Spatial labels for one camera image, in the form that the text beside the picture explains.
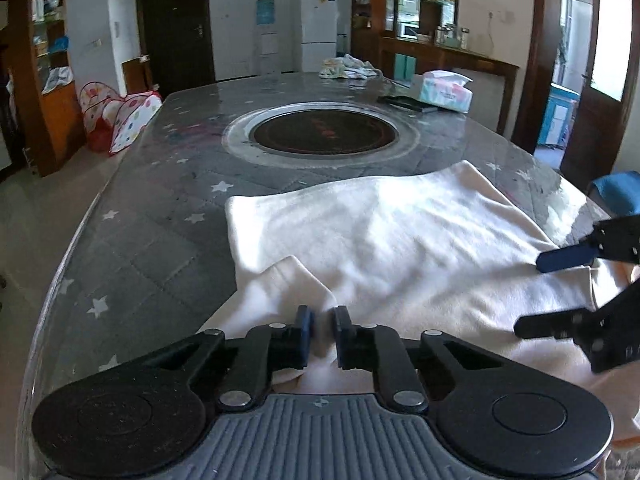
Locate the wooden shelf cabinet left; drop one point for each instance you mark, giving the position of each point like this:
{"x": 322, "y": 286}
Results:
{"x": 44, "y": 88}

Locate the polka dot play tent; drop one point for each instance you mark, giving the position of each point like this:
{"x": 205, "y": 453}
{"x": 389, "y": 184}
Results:
{"x": 113, "y": 122}

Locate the white cream garment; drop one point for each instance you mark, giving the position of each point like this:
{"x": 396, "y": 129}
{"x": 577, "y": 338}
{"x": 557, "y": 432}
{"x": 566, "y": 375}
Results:
{"x": 442, "y": 251}

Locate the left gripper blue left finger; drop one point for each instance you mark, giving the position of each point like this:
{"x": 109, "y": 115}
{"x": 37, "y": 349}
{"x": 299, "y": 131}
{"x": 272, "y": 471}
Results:
{"x": 251, "y": 361}

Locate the white refrigerator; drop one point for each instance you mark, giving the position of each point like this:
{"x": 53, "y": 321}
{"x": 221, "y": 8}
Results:
{"x": 317, "y": 33}

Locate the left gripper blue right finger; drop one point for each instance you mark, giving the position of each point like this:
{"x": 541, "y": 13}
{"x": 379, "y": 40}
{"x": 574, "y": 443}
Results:
{"x": 380, "y": 351}

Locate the wooden side table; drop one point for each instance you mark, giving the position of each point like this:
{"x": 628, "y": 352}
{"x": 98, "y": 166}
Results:
{"x": 430, "y": 57}

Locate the floral crumpled cloth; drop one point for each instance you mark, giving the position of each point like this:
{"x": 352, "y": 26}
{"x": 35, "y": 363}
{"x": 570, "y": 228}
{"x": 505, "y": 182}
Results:
{"x": 348, "y": 67}

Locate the tissue box pastel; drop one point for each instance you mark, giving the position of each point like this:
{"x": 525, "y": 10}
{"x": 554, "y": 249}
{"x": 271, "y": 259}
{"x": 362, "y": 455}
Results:
{"x": 445, "y": 89}

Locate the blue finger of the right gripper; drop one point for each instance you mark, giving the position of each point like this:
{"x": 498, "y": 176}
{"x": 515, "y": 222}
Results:
{"x": 567, "y": 257}
{"x": 566, "y": 324}

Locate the round black induction cooktop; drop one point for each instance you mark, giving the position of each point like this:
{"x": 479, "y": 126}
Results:
{"x": 326, "y": 134}

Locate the wooden display cabinet right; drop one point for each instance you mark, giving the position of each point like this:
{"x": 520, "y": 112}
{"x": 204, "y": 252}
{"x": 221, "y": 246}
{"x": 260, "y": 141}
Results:
{"x": 401, "y": 19}

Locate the blue cloth chair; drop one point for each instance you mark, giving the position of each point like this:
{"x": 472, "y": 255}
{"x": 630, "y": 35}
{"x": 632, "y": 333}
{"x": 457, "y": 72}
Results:
{"x": 618, "y": 194}

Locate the dark wooden door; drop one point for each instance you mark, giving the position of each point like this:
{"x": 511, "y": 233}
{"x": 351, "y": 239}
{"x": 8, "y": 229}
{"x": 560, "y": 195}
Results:
{"x": 175, "y": 35}

